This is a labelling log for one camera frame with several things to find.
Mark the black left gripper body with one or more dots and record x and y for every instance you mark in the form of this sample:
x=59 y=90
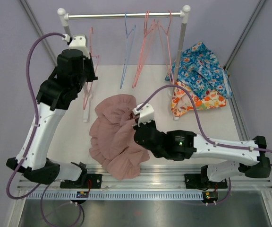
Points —
x=88 y=66

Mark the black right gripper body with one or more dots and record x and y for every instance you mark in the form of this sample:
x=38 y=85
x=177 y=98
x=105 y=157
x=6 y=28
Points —
x=150 y=124

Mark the pink pleated skirt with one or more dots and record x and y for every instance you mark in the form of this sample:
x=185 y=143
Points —
x=112 y=138

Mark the orange tulip floral skirt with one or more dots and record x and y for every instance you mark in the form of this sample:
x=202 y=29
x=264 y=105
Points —
x=181 y=103

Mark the blue wire hanger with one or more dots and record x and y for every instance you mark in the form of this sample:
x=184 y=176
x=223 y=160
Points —
x=130 y=35

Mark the pink hanger of tan skirt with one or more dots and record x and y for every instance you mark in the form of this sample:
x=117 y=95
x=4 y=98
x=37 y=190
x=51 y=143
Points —
x=141 y=56

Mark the pink hanger of red skirt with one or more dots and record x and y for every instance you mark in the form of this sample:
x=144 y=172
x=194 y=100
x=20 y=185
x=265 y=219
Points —
x=166 y=47

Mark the blue floral skirt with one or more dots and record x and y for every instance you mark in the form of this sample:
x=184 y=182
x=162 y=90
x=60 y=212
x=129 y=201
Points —
x=201 y=71

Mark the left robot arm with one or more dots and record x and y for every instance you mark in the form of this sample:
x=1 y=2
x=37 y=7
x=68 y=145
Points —
x=55 y=94

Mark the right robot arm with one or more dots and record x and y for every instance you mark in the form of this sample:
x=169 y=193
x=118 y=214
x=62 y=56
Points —
x=239 y=157

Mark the white clothes rack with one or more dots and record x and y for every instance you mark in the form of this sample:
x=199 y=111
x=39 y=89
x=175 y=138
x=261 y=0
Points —
x=108 y=41

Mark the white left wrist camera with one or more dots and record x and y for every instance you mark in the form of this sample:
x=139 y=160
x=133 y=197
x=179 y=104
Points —
x=79 y=42

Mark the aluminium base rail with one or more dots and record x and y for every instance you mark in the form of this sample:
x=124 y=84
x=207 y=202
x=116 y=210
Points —
x=170 y=178

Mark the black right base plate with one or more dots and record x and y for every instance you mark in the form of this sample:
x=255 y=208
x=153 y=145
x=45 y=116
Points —
x=196 y=181

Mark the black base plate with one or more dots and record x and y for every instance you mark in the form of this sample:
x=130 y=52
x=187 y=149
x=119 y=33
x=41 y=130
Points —
x=196 y=181
x=85 y=181

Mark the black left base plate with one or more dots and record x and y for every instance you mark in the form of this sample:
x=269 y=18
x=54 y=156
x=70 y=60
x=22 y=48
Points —
x=85 y=181

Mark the white perforated cable duct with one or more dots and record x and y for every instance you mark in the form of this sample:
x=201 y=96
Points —
x=118 y=195

